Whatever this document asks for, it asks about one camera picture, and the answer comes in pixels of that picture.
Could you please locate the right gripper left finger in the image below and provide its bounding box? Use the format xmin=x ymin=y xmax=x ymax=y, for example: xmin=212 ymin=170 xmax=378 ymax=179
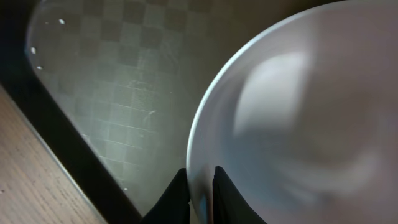
xmin=140 ymin=168 xmax=190 ymax=224

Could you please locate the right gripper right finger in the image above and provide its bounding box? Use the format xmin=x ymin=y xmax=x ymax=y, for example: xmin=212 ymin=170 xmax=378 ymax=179
xmin=212 ymin=166 xmax=266 ymax=224

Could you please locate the white bowl with rice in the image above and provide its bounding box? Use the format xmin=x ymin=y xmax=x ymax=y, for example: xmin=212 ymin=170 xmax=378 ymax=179
xmin=186 ymin=1 xmax=397 ymax=223

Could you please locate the dark brown serving tray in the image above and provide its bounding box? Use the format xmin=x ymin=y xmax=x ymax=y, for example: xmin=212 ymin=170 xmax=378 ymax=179
xmin=1 ymin=0 xmax=321 ymax=223

